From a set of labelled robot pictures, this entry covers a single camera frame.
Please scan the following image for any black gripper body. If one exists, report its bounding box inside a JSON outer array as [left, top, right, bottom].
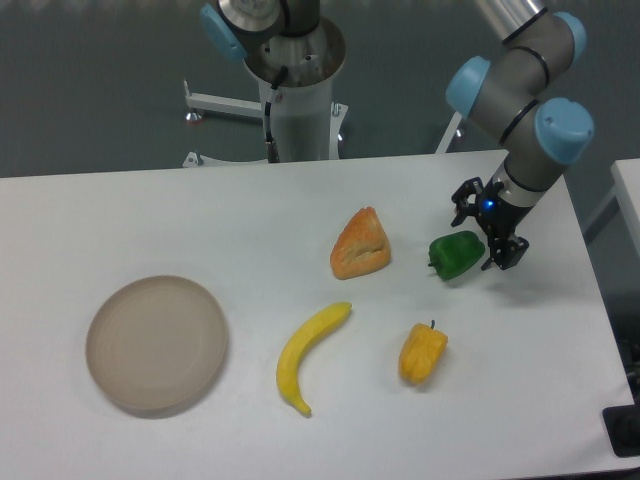
[[476, 172, 543, 244]]

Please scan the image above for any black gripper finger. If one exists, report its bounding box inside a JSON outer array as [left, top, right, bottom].
[[451, 177, 484, 227], [481, 234, 529, 271]]

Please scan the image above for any green bell pepper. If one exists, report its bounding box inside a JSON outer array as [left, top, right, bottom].
[[428, 231, 485, 281]]

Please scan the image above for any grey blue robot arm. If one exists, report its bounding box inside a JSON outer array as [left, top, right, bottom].
[[199, 1, 594, 270]]

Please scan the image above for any yellow bell pepper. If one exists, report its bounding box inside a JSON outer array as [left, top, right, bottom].
[[398, 320, 448, 385]]

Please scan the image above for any orange pastry bread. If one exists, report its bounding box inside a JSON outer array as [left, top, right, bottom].
[[330, 207, 391, 280]]

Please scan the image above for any white side table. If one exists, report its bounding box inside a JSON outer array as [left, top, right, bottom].
[[611, 159, 640, 242]]

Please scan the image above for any yellow banana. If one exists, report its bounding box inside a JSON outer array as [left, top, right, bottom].
[[275, 301, 352, 418]]

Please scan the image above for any black device at table edge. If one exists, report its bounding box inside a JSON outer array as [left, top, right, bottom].
[[602, 404, 640, 458]]

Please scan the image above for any beige round plate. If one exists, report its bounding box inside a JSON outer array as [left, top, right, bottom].
[[85, 275, 229, 419]]

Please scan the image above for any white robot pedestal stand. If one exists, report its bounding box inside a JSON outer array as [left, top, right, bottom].
[[180, 19, 466, 169]]

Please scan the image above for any black cable on pedestal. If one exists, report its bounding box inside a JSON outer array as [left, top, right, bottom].
[[263, 65, 289, 164]]

